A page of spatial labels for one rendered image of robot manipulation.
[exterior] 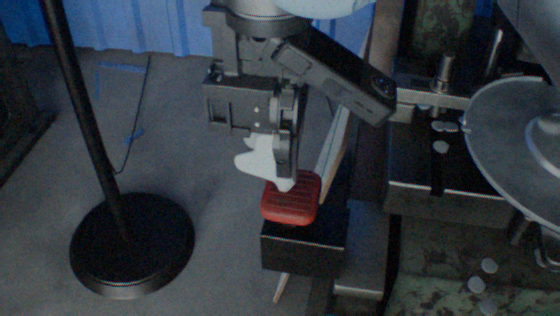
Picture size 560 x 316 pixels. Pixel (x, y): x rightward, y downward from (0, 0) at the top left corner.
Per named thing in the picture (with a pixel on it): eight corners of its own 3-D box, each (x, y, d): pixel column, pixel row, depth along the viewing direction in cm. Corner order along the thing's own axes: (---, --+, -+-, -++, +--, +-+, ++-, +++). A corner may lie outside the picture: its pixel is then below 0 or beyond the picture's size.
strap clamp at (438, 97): (485, 134, 65) (505, 75, 58) (370, 118, 67) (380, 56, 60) (480, 109, 69) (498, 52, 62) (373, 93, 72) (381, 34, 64)
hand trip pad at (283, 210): (311, 261, 53) (314, 219, 48) (259, 252, 54) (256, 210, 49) (320, 214, 58) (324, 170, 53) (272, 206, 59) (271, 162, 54)
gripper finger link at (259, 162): (242, 182, 52) (236, 115, 45) (296, 190, 51) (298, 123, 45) (234, 203, 50) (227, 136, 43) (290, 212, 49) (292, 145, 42)
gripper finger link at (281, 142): (280, 153, 48) (280, 82, 42) (297, 156, 48) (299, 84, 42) (269, 187, 45) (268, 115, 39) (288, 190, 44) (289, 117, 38)
